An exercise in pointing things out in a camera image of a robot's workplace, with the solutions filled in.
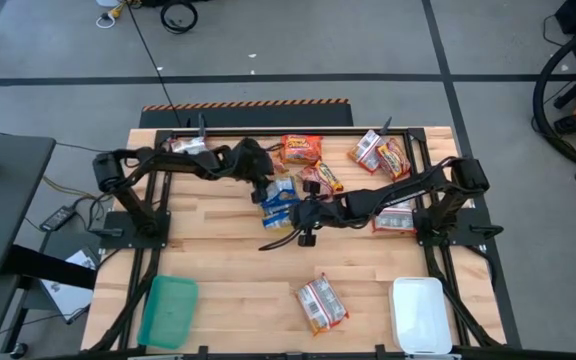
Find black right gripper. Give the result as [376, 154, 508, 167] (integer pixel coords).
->
[259, 179, 349, 252]

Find black desk crossbar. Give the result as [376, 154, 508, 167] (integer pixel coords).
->
[0, 243, 99, 291]

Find yellow translucent plastic bin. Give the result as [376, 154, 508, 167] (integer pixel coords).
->
[258, 174, 303, 233]

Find white plastic bin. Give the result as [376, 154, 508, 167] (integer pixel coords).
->
[388, 276, 460, 355]

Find black hazard-striped floor mat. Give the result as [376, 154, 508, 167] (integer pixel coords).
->
[139, 98, 355, 129]

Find red Maruchan noodle packet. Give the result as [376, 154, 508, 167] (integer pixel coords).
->
[296, 165, 325, 199]

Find green plastic bin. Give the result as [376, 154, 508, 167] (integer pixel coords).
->
[136, 274, 200, 351]

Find black vacuum nozzle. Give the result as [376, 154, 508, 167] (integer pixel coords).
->
[552, 74, 576, 132]

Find yellow plug with white cable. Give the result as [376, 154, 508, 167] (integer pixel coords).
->
[95, 0, 128, 29]

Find brown snack bar packet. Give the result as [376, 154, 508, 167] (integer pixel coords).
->
[315, 159, 345, 194]

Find long black floor cable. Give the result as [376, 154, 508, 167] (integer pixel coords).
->
[125, 0, 185, 129]

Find coiled black cable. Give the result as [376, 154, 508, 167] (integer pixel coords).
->
[160, 0, 200, 35]

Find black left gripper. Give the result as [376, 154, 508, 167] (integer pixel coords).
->
[230, 137, 275, 205]

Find black desk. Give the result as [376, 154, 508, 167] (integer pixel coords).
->
[0, 132, 58, 282]

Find black power adapter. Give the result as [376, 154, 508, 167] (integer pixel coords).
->
[39, 204, 78, 233]

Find white paper manual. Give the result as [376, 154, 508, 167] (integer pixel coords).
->
[40, 248, 95, 324]

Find black vacuum hose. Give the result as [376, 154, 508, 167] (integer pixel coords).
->
[532, 22, 576, 177]

